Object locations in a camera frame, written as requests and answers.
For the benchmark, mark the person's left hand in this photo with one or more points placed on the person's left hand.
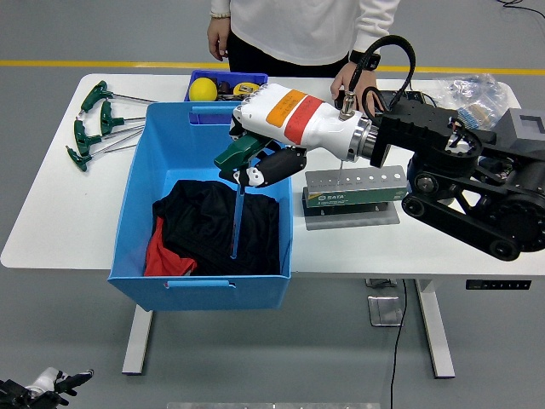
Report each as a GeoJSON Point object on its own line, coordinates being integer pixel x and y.
{"type": "Point", "coordinates": [345, 81]}

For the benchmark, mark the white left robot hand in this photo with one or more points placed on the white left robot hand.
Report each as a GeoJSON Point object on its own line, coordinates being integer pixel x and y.
{"type": "Point", "coordinates": [44, 379]}

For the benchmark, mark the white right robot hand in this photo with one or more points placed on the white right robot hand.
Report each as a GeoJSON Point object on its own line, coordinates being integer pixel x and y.
{"type": "Point", "coordinates": [298, 115]}

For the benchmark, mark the person's right hand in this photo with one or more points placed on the person's right hand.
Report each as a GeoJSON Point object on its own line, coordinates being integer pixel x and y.
{"type": "Point", "coordinates": [219, 38]}

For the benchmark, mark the grey green hex key stand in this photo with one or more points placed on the grey green hex key stand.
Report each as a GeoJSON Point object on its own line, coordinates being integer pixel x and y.
{"type": "Point", "coordinates": [340, 198]}

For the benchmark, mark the person's left forearm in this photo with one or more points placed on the person's left forearm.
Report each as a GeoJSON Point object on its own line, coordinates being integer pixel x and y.
{"type": "Point", "coordinates": [376, 25]}

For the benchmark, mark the large light blue plastic box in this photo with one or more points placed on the large light blue plastic box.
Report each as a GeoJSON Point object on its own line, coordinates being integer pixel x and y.
{"type": "Point", "coordinates": [179, 145]}

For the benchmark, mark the black wristwatch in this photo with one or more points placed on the black wristwatch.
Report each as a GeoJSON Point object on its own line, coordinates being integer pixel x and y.
{"type": "Point", "coordinates": [370, 59]}

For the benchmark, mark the small dark blue bin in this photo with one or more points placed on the small dark blue bin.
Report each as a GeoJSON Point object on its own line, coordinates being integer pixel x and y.
{"type": "Point", "coordinates": [230, 76]}

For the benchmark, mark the yellow ball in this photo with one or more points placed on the yellow ball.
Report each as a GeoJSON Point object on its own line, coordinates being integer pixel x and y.
{"type": "Point", "coordinates": [202, 89]}

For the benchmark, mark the yellow tape measure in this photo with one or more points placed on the yellow tape measure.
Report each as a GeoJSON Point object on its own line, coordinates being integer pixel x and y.
{"type": "Point", "coordinates": [244, 88]}

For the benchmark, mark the person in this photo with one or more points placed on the person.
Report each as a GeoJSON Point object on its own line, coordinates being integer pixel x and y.
{"type": "Point", "coordinates": [298, 30]}

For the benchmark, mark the white table leg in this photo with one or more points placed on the white table leg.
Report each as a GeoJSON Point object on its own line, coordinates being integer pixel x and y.
{"type": "Point", "coordinates": [136, 341]}
{"type": "Point", "coordinates": [434, 332]}

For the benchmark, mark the clear bag of blue parts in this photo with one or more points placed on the clear bag of blue parts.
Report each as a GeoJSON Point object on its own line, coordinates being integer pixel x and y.
{"type": "Point", "coordinates": [472, 85]}

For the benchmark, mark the bag of resistor strips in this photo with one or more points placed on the bag of resistor strips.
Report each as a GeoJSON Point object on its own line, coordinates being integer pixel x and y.
{"type": "Point", "coordinates": [477, 115]}

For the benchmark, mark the black cloth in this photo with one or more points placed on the black cloth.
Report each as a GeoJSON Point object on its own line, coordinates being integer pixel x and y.
{"type": "Point", "coordinates": [204, 221]}

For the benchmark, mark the red cloth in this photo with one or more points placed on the red cloth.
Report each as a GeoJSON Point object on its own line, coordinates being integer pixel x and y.
{"type": "Point", "coordinates": [159, 260]}

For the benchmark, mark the grey foam block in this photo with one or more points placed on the grey foam block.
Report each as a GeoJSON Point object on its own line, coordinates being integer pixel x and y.
{"type": "Point", "coordinates": [511, 123]}

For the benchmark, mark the metal floor plate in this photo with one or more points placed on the metal floor plate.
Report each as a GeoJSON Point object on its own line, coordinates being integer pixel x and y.
{"type": "Point", "coordinates": [385, 311]}

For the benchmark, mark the black table control panel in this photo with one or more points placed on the black table control panel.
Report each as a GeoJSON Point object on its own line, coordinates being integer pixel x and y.
{"type": "Point", "coordinates": [498, 284]}

